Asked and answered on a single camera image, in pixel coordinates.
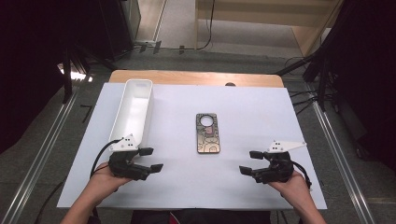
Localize patterned phone case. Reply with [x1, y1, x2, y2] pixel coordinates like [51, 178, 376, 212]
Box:
[195, 112, 221, 155]

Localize black cabinet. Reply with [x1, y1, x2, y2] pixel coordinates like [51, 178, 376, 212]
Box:
[98, 0, 142, 62]

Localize black hex key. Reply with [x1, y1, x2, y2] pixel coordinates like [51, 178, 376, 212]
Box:
[79, 105, 93, 123]

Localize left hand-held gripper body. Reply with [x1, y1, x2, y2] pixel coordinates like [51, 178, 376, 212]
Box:
[107, 133, 152, 182]

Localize black floor cables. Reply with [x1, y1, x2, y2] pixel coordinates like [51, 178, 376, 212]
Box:
[288, 88, 322, 117]

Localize light wooden furniture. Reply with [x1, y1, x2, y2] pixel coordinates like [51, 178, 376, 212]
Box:
[194, 0, 345, 58]

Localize hanging black cable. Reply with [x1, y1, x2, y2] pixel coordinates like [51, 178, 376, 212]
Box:
[196, 0, 217, 51]

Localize wooden table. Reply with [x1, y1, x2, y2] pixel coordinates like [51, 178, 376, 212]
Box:
[108, 69, 285, 89]

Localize person's right hand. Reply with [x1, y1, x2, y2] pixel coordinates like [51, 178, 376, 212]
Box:
[268, 170, 313, 213]

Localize hand-held gripper cable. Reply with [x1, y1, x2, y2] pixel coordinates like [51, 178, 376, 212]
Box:
[89, 138, 122, 179]
[292, 161, 313, 190]

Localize left hand-held gripper cable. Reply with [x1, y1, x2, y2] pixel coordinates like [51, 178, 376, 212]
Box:
[89, 138, 122, 179]

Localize metal floor rail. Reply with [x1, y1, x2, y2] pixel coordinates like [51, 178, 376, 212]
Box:
[312, 101, 376, 224]
[0, 91, 78, 224]

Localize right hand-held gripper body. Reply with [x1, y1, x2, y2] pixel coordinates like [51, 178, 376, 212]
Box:
[251, 140, 307, 185]

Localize person's left hand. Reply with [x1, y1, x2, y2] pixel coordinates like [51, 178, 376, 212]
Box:
[89, 170, 134, 203]

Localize white plastic bin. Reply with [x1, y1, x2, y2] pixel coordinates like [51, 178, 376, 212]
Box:
[107, 78, 154, 151]

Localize black floor cable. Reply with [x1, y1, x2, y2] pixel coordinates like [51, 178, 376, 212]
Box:
[33, 179, 67, 224]

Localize right hand-held gripper cable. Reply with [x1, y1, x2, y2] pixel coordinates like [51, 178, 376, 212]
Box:
[292, 161, 313, 190]

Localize black curtain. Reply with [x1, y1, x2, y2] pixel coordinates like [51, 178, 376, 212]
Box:
[326, 0, 396, 172]
[0, 0, 104, 155]

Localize white table board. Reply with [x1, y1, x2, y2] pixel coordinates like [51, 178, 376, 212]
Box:
[56, 82, 328, 210]

